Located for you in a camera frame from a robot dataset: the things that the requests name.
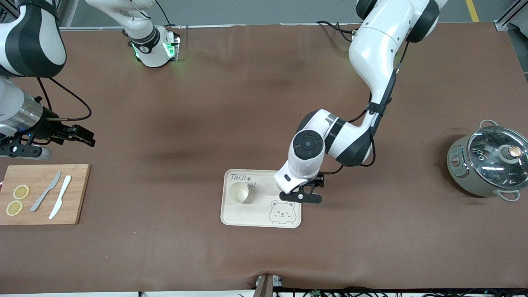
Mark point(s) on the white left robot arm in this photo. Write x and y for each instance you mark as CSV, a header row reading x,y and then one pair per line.
x,y
379,41

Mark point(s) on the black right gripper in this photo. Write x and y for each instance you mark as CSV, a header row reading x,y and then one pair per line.
x,y
50,129

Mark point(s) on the brown table mat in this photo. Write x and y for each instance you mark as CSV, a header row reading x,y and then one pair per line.
x,y
206,103

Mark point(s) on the white plastic knife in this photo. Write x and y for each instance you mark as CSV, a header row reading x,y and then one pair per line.
x,y
61,196

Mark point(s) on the glass pot lid with knob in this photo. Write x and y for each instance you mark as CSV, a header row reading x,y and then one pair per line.
x,y
491,161

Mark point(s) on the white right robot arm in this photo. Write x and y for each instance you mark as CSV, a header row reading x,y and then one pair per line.
x,y
33,41

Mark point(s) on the grey plastic knife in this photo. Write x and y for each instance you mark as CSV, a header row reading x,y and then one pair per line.
x,y
43,194

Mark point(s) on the wooden cutting board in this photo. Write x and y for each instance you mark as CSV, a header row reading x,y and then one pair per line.
x,y
78,194

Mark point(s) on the cream tray with bear print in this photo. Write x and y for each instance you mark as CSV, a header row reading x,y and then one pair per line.
x,y
247,216

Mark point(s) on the yellow lemon slice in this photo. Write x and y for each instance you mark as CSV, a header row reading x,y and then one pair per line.
x,y
21,192
14,208

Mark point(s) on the aluminium frame profile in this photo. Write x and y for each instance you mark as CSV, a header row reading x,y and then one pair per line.
x,y
511,14
67,14

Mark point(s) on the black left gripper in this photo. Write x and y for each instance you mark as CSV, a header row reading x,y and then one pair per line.
x,y
318,180

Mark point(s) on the grey-green electric cooking pot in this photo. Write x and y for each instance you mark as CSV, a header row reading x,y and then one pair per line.
x,y
458,169

